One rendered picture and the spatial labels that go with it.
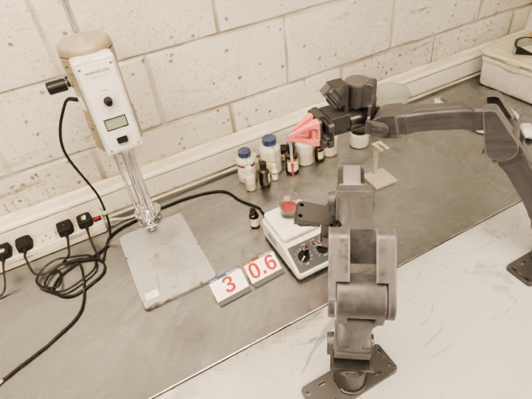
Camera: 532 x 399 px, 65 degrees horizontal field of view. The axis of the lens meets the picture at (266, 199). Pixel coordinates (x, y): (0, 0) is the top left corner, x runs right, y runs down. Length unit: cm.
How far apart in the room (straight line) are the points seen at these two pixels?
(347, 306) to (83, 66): 61
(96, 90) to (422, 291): 85
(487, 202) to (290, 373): 78
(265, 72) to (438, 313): 89
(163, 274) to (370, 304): 71
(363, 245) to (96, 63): 56
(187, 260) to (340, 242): 67
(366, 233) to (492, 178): 92
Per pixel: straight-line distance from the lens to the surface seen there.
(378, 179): 139
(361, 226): 61
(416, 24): 178
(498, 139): 100
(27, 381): 115
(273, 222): 112
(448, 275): 115
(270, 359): 99
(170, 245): 124
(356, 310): 59
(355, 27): 159
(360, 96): 102
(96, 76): 85
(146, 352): 106
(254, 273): 110
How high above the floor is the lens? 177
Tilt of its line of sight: 41 degrees down
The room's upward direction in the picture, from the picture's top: 7 degrees counter-clockwise
